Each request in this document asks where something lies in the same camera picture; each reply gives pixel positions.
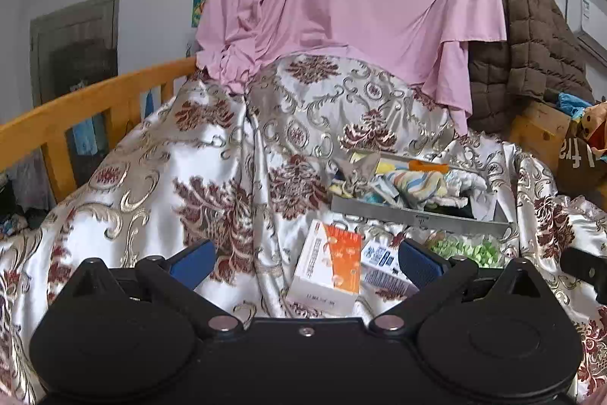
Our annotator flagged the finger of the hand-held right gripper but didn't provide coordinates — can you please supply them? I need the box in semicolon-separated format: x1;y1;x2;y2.
561;246;607;293

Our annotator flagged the white cloth with blue print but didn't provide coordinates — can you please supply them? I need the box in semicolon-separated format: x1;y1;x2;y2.
446;170;489;197

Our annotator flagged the grey tray with painted bottom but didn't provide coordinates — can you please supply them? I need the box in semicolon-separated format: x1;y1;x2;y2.
329;150;515;237

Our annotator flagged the beige cloth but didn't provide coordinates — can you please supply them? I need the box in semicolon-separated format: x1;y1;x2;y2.
332;156;380;197

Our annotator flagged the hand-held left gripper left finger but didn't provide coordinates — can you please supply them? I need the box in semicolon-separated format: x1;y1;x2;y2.
71;239;247;334

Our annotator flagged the blue hanging cloth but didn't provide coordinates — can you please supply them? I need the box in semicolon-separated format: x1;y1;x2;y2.
71;120;107;156

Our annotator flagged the grey hanging cloth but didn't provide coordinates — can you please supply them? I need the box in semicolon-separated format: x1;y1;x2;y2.
9;151;50;211

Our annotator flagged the wooden bed rail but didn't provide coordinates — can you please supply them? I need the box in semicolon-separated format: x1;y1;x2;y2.
0;56;200;204

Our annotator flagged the brown quilted coat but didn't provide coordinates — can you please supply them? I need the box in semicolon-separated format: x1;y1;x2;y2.
467;0;596;135

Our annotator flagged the white printed packet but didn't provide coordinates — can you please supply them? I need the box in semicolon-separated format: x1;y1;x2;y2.
360;241;418;296

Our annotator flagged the floral satin bedspread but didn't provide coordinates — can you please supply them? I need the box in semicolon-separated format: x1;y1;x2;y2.
0;54;607;405

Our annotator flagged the striped pastel towel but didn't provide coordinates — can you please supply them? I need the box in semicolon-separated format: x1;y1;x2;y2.
379;170;449;209

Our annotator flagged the grey door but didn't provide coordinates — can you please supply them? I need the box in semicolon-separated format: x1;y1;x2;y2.
29;0;120;107

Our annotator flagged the stuffed toy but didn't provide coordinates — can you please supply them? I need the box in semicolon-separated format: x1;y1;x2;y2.
581;101;607;161

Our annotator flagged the bag of green pieces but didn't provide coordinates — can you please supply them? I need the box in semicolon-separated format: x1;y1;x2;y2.
424;232;503;268

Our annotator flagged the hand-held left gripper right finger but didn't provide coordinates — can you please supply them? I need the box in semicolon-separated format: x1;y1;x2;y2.
370;238;539;334

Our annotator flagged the brown bag with white letters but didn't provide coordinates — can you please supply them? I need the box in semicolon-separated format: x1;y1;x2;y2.
557;132;607;199

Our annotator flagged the wooden bed end board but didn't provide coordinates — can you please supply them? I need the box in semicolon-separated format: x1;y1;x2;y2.
510;101;577;175

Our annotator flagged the dark navy sock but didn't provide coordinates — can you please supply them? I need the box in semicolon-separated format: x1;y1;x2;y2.
436;201;475;218

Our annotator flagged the orange cloth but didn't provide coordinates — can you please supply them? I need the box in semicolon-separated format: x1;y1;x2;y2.
409;159;450;174

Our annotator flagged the white and orange medicine box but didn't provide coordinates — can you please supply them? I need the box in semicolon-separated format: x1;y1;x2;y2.
286;220;363;308

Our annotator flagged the white air conditioner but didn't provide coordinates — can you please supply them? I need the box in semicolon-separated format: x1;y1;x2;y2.
565;0;607;69

